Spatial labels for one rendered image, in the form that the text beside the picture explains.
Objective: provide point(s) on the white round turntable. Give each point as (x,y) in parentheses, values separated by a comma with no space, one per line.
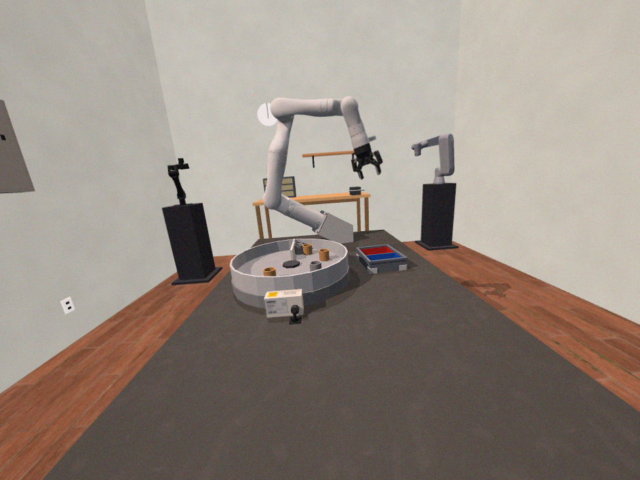
(294,286)

